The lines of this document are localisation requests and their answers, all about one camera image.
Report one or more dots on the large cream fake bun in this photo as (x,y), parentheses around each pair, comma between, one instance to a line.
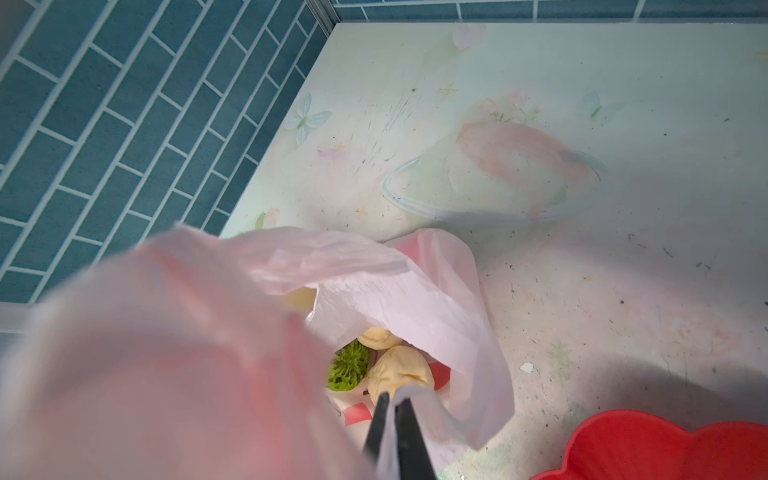
(399,366)

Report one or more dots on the red flower-shaped plate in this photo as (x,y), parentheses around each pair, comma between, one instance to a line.
(628,444)

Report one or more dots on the pink plastic bag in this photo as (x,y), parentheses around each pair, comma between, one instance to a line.
(194,357)

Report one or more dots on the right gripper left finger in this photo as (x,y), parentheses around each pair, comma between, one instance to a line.
(376,430)

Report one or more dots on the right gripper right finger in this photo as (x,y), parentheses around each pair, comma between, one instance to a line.
(413,458)

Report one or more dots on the small cream fake bun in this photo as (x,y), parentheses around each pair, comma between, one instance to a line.
(378,339)

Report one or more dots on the green fake fruit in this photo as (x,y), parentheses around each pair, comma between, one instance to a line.
(348,367)

